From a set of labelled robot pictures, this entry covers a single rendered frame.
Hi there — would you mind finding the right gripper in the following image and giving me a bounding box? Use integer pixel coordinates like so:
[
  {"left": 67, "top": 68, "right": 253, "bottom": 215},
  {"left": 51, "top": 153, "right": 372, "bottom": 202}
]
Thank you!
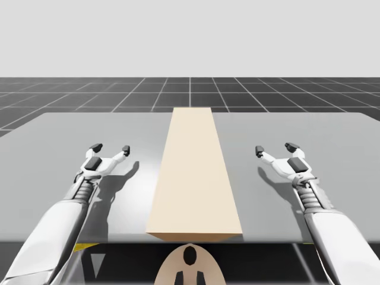
[{"left": 254, "top": 142, "right": 315, "bottom": 182}]

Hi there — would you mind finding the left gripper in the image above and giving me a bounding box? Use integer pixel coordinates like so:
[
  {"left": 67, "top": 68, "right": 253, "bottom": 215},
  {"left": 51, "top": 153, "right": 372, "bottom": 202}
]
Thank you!
[{"left": 78, "top": 143, "right": 131, "bottom": 180}]

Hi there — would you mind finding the tall board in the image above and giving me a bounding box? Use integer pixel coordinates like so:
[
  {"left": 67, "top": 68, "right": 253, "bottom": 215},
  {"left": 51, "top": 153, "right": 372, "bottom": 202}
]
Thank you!
[{"left": 145, "top": 107, "right": 243, "bottom": 242}]

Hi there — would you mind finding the tan robot part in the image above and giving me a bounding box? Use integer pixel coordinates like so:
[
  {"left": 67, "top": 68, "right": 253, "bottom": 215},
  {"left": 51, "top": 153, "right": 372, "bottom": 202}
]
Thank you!
[{"left": 154, "top": 242, "right": 226, "bottom": 285}]

